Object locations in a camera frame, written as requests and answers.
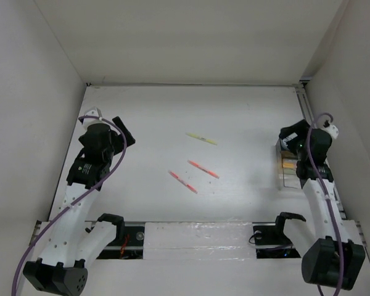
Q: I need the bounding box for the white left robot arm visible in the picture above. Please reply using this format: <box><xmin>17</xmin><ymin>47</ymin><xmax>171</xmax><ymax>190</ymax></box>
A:
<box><xmin>16</xmin><ymin>114</ymin><xmax>136</xmax><ymax>295</ymax></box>

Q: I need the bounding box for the yellow thin pen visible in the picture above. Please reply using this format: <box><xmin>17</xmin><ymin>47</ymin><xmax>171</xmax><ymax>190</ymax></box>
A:
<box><xmin>186</xmin><ymin>133</ymin><xmax>218</xmax><ymax>146</ymax></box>

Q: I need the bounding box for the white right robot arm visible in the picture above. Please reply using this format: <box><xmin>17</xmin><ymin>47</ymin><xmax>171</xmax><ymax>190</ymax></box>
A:
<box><xmin>273</xmin><ymin>120</ymin><xmax>366</xmax><ymax>294</ymax></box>

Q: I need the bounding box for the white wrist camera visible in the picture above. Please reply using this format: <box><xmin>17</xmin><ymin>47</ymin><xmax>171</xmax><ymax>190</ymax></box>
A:
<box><xmin>322</xmin><ymin>120</ymin><xmax>339</xmax><ymax>140</ymax></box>
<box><xmin>78</xmin><ymin>107</ymin><xmax>102</xmax><ymax>131</ymax></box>

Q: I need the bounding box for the red thin pen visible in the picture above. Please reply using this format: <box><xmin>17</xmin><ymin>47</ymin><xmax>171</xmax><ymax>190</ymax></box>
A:
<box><xmin>168</xmin><ymin>170</ymin><xmax>198</xmax><ymax>194</ymax></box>

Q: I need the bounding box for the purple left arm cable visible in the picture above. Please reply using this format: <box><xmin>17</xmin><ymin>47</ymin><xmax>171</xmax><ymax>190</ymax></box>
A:
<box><xmin>11</xmin><ymin>114</ymin><xmax>127</xmax><ymax>296</ymax></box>

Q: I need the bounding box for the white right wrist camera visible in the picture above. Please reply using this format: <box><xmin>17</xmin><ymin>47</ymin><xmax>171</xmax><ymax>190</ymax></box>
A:
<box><xmin>322</xmin><ymin>120</ymin><xmax>339</xmax><ymax>140</ymax></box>

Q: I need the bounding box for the orange thin pen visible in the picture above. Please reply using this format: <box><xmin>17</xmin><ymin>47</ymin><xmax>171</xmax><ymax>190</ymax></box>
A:
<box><xmin>187</xmin><ymin>160</ymin><xmax>220</xmax><ymax>179</ymax></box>

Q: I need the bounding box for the aluminium front rail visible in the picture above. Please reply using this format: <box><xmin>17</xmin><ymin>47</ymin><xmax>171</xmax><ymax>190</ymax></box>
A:
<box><xmin>99</xmin><ymin>222</ymin><xmax>300</xmax><ymax>261</ymax></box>

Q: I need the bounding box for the clear plastic container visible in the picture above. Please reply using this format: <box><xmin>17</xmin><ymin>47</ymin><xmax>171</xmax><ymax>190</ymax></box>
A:
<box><xmin>277</xmin><ymin>173</ymin><xmax>301</xmax><ymax>189</ymax></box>

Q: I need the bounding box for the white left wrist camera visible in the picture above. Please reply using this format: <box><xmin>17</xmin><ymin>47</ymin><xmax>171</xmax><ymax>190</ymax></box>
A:
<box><xmin>78</xmin><ymin>107</ymin><xmax>102</xmax><ymax>131</ymax></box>

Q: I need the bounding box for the aluminium side rail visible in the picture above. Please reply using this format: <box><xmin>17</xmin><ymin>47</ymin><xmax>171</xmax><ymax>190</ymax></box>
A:
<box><xmin>294</xmin><ymin>77</ymin><xmax>367</xmax><ymax>245</ymax></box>

